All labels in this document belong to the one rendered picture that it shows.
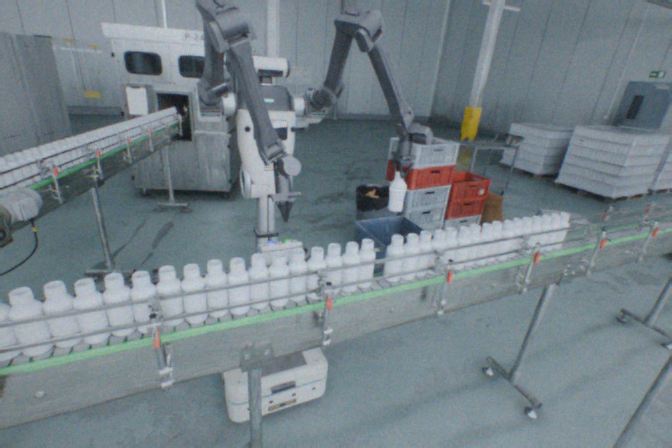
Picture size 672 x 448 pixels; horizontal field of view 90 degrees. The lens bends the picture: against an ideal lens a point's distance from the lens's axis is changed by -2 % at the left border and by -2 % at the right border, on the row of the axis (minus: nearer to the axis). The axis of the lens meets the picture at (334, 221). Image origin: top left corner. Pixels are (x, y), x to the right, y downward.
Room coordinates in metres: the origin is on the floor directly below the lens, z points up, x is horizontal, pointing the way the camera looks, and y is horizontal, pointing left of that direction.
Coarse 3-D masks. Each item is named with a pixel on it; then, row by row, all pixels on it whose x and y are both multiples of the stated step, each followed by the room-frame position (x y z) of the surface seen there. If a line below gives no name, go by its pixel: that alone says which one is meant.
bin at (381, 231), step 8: (400, 216) 1.77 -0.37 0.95; (360, 224) 1.66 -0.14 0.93; (368, 224) 1.68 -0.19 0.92; (376, 224) 1.70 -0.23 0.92; (384, 224) 1.72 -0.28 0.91; (392, 224) 1.75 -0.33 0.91; (400, 224) 1.77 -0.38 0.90; (408, 224) 1.72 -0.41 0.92; (416, 224) 1.67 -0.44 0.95; (360, 232) 1.59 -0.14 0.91; (368, 232) 1.52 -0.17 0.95; (376, 232) 1.70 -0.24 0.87; (384, 232) 1.73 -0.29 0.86; (392, 232) 1.75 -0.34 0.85; (400, 232) 1.77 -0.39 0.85; (408, 232) 1.71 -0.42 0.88; (416, 232) 1.65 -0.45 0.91; (360, 240) 1.58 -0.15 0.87; (376, 240) 1.44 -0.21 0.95; (384, 240) 1.73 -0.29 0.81; (360, 248) 1.57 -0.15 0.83; (376, 256) 1.43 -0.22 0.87; (384, 256) 1.37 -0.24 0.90; (376, 264) 1.42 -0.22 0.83; (376, 272) 1.41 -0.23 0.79
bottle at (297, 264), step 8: (296, 248) 0.90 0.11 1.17; (296, 256) 0.87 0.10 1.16; (304, 256) 0.89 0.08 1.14; (288, 264) 0.87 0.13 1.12; (296, 264) 0.86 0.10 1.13; (304, 264) 0.87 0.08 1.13; (296, 272) 0.85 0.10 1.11; (296, 280) 0.85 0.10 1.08; (304, 280) 0.87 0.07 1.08; (296, 288) 0.85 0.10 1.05; (304, 288) 0.87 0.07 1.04; (296, 296) 0.85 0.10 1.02; (304, 296) 0.87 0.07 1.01
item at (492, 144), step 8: (496, 136) 5.92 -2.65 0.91; (464, 144) 5.26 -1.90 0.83; (472, 144) 5.25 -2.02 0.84; (480, 144) 5.29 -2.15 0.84; (488, 144) 5.36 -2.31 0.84; (496, 144) 5.57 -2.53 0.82; (504, 144) 5.65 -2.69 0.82; (520, 144) 5.46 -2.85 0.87; (472, 160) 5.04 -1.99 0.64; (488, 160) 5.89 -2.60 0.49; (512, 160) 5.45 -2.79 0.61; (512, 168) 5.43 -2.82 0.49; (488, 176) 5.82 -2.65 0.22; (496, 184) 5.31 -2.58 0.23; (504, 184) 5.39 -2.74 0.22
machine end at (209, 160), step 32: (128, 32) 4.07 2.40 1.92; (160, 32) 4.11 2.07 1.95; (192, 32) 4.16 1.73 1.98; (128, 64) 4.09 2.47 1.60; (160, 64) 4.13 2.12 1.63; (192, 64) 4.19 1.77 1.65; (224, 64) 4.25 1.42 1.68; (160, 96) 4.21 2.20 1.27; (192, 96) 4.19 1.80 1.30; (192, 128) 4.15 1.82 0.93; (224, 128) 4.23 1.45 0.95; (160, 160) 4.12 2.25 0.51; (192, 160) 4.18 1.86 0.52; (224, 160) 4.23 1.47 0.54; (224, 192) 4.31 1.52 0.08
